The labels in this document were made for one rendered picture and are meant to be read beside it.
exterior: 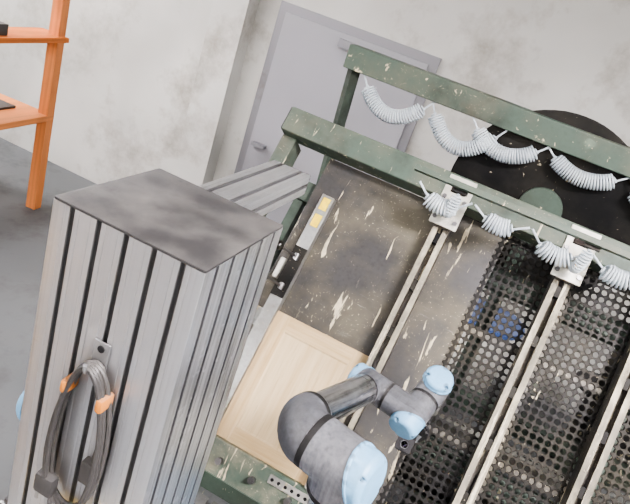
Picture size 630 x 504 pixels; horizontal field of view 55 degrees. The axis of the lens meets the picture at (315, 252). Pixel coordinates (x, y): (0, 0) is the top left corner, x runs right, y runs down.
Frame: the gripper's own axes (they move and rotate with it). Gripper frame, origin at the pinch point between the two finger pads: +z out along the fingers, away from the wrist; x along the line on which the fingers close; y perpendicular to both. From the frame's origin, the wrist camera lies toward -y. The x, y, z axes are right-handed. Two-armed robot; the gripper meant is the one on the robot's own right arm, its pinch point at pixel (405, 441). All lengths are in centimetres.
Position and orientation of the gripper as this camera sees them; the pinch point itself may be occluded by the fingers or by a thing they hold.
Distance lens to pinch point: 185.1
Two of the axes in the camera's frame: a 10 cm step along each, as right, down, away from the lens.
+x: -8.8, -4.2, 2.3
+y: 4.6, -6.5, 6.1
